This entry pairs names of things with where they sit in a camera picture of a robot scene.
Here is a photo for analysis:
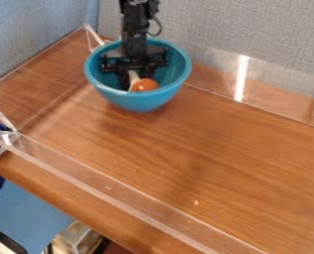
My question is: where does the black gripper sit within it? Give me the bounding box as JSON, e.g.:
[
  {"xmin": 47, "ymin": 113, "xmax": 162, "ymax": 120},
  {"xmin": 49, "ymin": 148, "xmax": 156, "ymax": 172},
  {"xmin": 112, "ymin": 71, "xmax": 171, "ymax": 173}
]
[{"xmin": 100, "ymin": 30, "xmax": 167, "ymax": 91}]

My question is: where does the brown toy mushroom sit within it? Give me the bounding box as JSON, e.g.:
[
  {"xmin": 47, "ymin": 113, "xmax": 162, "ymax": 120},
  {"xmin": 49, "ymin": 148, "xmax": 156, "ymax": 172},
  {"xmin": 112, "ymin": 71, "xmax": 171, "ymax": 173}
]
[{"xmin": 127, "ymin": 70, "xmax": 159, "ymax": 92}]

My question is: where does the blue bowl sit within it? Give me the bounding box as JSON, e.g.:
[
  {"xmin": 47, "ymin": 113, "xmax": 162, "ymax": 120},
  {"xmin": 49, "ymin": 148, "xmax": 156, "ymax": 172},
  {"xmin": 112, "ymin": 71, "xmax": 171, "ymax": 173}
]
[{"xmin": 83, "ymin": 39, "xmax": 191, "ymax": 112}]

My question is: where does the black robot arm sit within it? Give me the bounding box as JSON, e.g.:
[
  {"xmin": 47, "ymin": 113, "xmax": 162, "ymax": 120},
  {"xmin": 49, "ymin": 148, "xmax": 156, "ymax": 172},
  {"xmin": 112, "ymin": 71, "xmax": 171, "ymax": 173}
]
[{"xmin": 100, "ymin": 0, "xmax": 167, "ymax": 91}]

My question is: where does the clear acrylic barrier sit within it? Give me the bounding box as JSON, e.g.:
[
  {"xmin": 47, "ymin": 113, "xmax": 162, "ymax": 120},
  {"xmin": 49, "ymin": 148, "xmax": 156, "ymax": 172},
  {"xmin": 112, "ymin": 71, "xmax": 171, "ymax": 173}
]
[{"xmin": 0, "ymin": 27, "xmax": 314, "ymax": 254}]

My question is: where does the clutter under the table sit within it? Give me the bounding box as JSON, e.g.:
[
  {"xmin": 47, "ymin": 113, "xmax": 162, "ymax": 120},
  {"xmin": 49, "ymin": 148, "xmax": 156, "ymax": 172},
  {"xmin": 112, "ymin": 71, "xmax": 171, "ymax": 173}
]
[{"xmin": 0, "ymin": 221, "xmax": 131, "ymax": 254}]

